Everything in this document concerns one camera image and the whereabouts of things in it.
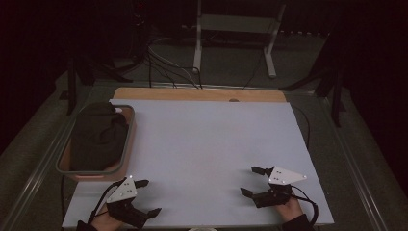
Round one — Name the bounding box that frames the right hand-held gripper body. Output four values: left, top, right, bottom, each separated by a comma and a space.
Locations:
251, 166, 308, 209

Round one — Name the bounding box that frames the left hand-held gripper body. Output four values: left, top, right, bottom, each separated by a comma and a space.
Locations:
105, 175, 149, 229

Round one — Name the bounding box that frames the dark green cloth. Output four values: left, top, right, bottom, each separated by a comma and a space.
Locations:
69, 101, 130, 172

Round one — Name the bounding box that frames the person's right hand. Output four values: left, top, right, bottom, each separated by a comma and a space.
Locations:
274, 195, 304, 223

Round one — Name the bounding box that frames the person's left hand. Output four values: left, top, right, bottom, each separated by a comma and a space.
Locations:
92, 211, 125, 231

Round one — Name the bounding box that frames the white table sheet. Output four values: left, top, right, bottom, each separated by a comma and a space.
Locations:
62, 98, 335, 229

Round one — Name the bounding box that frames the black tripod stand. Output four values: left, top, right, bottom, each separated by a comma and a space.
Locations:
278, 28, 349, 128
65, 56, 134, 116

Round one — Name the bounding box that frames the white metal stand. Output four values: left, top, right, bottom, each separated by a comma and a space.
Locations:
192, 0, 287, 79

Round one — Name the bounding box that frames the dark equipment with red light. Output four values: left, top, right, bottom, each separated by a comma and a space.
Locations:
129, 0, 150, 62

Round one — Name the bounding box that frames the left hand-held gripper cable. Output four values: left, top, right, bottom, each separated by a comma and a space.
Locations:
87, 177, 128, 225

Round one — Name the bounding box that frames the hand-held gripper cable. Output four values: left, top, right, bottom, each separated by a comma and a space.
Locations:
87, 177, 128, 225
290, 185, 320, 225

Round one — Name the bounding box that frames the right hand-held gripper cable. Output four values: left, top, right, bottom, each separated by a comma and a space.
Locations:
290, 185, 320, 225

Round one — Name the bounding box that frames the black cable beside table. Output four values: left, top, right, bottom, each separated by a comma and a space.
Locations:
291, 105, 312, 150

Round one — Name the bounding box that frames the black floor cable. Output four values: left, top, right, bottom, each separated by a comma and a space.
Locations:
242, 47, 268, 90
147, 47, 177, 90

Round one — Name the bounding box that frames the white floor cable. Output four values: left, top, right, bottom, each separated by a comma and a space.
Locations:
147, 46, 201, 90

